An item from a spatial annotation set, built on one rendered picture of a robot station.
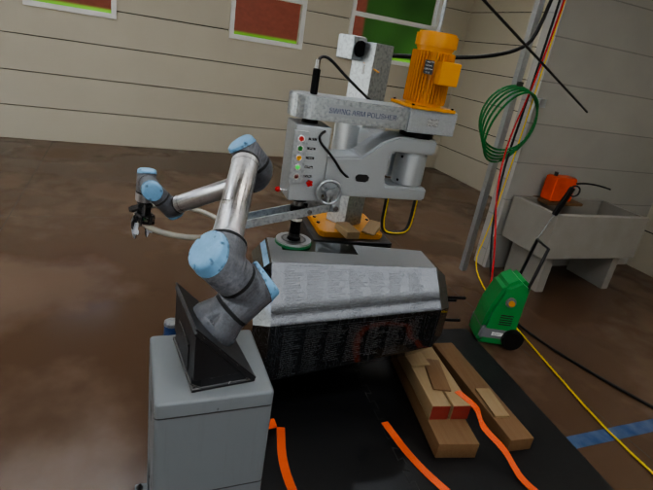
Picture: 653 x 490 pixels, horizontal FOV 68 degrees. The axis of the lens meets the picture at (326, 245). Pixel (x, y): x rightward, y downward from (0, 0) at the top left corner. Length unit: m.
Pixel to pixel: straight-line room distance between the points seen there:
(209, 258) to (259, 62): 7.31
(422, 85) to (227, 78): 6.08
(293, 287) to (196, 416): 1.08
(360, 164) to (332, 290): 0.72
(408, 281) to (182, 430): 1.58
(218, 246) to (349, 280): 1.27
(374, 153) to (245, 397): 1.59
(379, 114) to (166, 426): 1.86
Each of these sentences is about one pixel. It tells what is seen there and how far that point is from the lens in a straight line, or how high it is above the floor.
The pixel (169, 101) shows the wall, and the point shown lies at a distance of 8.58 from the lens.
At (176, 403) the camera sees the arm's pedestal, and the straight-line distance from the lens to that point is 1.71.
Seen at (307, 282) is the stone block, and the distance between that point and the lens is 2.63.
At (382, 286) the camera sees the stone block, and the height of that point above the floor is 0.78.
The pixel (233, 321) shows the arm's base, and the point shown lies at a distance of 1.71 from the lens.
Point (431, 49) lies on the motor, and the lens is 2.86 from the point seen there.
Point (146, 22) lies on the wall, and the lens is 8.48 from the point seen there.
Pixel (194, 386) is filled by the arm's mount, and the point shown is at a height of 0.87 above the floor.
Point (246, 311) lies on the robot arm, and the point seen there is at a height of 1.10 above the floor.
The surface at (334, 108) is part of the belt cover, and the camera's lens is 2.64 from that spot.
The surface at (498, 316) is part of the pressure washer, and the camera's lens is 4.02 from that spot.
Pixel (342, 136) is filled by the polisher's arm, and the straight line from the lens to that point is 3.40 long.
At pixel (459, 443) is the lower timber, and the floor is 0.12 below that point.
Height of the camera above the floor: 1.97
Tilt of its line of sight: 22 degrees down
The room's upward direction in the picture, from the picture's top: 9 degrees clockwise
